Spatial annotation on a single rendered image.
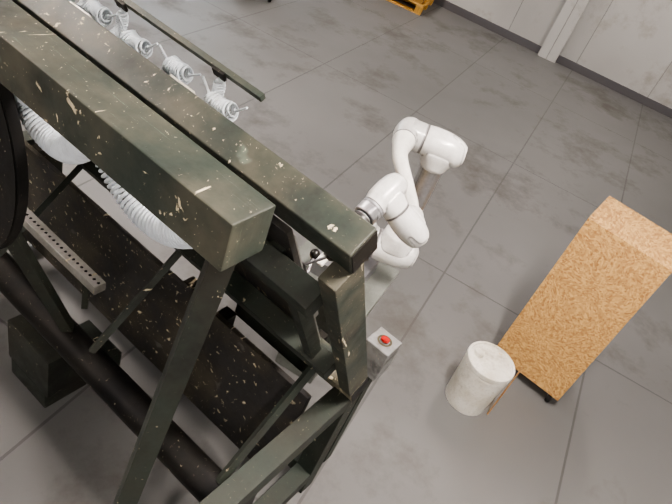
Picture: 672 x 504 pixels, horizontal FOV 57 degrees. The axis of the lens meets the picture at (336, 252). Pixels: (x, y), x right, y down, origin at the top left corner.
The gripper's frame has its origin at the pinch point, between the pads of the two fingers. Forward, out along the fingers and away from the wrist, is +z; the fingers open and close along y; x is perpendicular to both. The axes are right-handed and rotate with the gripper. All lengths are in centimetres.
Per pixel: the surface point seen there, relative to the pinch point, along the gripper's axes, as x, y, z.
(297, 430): -23, 49, 46
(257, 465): -23, 38, 65
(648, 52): 55, 534, -733
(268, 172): 3, -63, 11
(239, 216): -27, -111, 38
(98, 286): 62, 15, 59
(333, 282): -26, -53, 20
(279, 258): -6.7, -42.1, 21.3
